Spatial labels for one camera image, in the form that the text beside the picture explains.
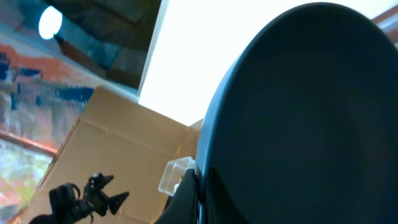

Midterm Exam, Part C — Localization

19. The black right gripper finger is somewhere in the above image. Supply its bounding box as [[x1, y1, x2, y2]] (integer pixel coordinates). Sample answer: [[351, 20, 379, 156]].
[[154, 169, 199, 224]]

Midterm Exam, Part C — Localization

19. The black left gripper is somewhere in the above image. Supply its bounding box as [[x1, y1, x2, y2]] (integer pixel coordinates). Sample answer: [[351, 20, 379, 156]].
[[29, 173, 129, 224]]

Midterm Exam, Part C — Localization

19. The dark blue plate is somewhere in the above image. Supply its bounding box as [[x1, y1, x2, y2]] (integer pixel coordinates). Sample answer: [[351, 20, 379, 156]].
[[196, 2, 397, 223]]

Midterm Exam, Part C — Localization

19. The clear plastic bin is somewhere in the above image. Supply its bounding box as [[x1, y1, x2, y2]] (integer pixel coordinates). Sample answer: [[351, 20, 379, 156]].
[[158, 157, 195, 197]]

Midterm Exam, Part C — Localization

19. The brown cardboard box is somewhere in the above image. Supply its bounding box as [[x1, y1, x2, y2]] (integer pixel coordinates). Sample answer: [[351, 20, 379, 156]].
[[22, 87, 200, 224]]

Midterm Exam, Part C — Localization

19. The colourful abstract painting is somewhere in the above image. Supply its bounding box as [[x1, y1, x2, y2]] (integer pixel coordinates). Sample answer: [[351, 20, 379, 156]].
[[1, 1, 100, 223]]

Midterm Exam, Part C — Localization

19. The round ceiling lamp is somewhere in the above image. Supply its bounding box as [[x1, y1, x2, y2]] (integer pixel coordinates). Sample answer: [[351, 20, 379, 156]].
[[38, 6, 63, 40]]

